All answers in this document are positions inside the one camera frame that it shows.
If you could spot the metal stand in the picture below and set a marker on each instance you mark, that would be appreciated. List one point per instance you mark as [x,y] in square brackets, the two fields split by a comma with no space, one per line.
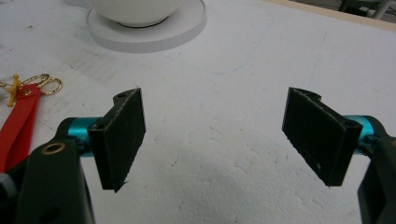
[367,7]

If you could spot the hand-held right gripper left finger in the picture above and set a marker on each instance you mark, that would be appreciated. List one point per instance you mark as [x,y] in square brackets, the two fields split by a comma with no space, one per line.
[116,140]

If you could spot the white round coaster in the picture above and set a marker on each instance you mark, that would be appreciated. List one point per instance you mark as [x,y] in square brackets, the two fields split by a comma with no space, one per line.
[149,34]

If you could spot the white bowl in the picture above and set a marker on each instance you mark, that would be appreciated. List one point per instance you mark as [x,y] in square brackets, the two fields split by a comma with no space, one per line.
[135,11]

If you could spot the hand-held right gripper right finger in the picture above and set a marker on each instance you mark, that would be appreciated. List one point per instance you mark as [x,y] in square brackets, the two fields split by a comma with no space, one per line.
[320,137]

